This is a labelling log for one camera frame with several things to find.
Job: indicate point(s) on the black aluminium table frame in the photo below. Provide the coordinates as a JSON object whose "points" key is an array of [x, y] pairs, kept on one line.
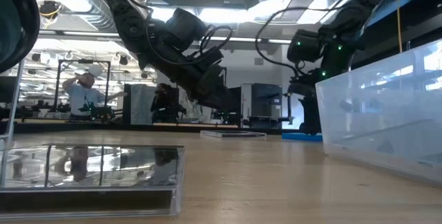
{"points": [[103, 127]]}

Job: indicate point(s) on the grey black equipment cabinet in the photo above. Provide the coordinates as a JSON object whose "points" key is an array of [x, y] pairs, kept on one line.
{"points": [[266, 99]]}

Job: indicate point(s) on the black gantry frame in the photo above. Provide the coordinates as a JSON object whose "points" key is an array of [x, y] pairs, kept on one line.
{"points": [[83, 61]]}

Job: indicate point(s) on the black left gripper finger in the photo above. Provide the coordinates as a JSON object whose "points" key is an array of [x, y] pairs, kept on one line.
{"points": [[217, 96]]}

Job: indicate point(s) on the wall vent grille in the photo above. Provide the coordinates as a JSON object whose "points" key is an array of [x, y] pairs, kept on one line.
{"points": [[259, 61]]}

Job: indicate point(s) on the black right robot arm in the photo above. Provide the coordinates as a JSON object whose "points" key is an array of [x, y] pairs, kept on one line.
{"points": [[345, 27]]}

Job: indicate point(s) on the suspended linear ceiling light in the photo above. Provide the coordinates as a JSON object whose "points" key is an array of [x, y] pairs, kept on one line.
{"points": [[248, 39]]}

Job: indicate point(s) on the grey fabric partition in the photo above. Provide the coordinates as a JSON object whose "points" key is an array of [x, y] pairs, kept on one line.
{"points": [[138, 104]]}

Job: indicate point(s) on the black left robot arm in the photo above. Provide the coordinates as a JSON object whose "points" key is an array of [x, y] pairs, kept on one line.
{"points": [[131, 27]]}

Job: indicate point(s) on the black background monitor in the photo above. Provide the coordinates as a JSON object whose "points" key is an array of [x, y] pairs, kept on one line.
{"points": [[7, 89]]}

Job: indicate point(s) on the clear plastic bin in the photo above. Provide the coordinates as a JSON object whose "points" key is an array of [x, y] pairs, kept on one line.
{"points": [[380, 79]]}

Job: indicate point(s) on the white round object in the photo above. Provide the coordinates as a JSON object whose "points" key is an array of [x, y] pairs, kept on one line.
{"points": [[95, 70]]}

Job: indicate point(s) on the background black robot arms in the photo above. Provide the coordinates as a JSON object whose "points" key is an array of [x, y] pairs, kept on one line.
{"points": [[100, 113]]}

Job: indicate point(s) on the clear jewel case black tray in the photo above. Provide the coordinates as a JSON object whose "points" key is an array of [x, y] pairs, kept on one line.
{"points": [[233, 134], [86, 165]]}

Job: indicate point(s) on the blue bag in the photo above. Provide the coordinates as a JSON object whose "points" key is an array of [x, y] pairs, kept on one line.
{"points": [[293, 137]]}

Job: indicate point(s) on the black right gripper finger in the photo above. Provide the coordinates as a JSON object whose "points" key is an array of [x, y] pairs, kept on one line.
{"points": [[309, 113]]}

